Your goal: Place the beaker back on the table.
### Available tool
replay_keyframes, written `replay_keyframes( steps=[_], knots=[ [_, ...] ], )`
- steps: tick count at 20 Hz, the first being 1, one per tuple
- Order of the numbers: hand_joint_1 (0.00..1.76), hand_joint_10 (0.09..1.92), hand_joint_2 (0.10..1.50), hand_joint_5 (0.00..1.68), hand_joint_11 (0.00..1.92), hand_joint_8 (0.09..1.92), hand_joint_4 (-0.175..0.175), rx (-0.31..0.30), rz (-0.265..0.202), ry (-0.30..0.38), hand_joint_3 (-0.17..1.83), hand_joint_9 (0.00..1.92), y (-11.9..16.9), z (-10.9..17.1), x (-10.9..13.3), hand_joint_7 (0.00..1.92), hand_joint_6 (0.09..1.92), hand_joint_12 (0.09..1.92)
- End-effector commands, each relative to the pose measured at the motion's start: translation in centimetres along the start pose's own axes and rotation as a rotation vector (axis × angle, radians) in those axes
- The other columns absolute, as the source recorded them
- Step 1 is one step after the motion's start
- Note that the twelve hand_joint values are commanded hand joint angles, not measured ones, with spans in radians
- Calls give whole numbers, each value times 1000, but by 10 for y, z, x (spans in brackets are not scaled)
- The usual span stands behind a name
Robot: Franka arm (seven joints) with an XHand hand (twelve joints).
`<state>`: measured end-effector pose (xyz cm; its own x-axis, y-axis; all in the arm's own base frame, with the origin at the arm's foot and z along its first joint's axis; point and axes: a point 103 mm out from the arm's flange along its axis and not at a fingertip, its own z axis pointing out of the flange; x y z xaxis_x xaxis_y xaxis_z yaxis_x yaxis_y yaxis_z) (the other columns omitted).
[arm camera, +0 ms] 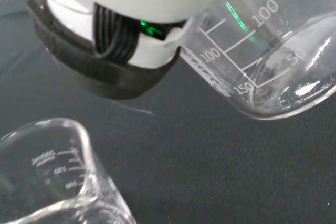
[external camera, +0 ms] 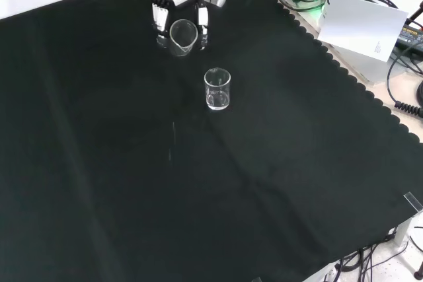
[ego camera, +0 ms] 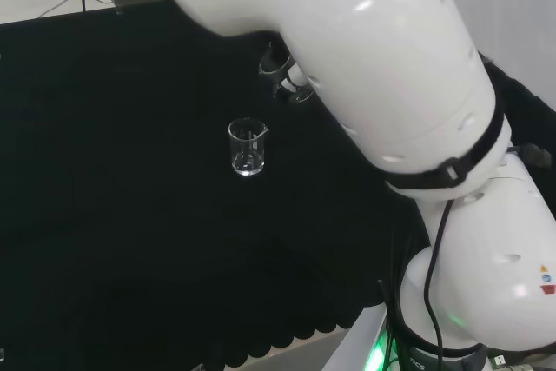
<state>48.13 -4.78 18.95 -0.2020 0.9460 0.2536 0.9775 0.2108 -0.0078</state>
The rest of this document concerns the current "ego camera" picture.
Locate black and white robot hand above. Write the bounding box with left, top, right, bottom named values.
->
left=260, top=38, right=314, bottom=105

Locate clear glass beaker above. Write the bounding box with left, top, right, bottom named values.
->
left=258, top=42, right=314, bottom=106
left=228, top=117, right=269, bottom=178

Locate black table cloth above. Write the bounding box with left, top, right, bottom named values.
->
left=0, top=0, right=556, bottom=366

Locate thin black cable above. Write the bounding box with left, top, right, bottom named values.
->
left=424, top=198, right=455, bottom=364

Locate black cable with connector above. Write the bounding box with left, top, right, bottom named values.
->
left=506, top=143, right=553, bottom=169

